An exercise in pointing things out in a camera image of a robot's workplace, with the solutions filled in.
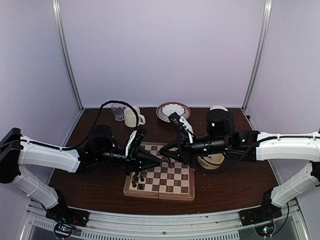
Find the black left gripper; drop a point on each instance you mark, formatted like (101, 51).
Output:
(143, 158)

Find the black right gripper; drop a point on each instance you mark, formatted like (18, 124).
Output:
(175, 155)

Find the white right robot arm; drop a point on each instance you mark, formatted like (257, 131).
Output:
(275, 146)

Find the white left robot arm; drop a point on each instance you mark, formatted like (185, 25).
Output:
(17, 151)

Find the wooden chess board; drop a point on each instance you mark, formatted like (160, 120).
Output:
(161, 182)

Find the cream cat-ear bowl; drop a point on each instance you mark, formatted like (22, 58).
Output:
(211, 162)

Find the white scalloped bowl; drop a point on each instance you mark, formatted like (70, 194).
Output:
(171, 108)

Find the cream ribbed mug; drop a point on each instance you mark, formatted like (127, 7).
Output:
(130, 117)

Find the clear drinking glass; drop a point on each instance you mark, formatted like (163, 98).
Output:
(118, 111)

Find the small white floral bowl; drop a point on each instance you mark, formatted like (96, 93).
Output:
(218, 107)

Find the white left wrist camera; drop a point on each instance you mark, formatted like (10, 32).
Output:
(135, 140)

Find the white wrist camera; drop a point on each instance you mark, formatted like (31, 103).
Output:
(135, 140)
(181, 125)

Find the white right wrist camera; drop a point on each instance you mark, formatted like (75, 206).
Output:
(181, 125)

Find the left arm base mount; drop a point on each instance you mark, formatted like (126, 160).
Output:
(73, 217)

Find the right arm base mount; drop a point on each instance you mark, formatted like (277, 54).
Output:
(257, 215)

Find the aluminium front rail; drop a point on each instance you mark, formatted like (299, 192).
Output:
(224, 225)

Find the right aluminium frame post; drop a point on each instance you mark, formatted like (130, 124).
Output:
(264, 30)

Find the aluminium frame post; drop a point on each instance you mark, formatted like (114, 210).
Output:
(264, 30)
(65, 53)

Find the left aluminium frame post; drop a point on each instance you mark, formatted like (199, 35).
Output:
(65, 53)

